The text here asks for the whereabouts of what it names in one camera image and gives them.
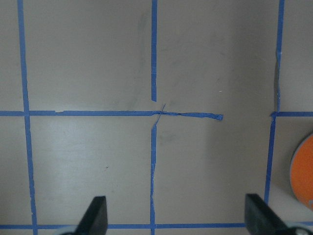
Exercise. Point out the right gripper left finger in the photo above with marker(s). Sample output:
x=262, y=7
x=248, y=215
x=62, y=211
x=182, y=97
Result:
x=93, y=222

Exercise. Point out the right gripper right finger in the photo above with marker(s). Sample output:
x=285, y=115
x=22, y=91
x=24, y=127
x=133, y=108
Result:
x=260, y=219

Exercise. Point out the orange can with silver lid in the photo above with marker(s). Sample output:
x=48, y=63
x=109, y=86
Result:
x=301, y=172

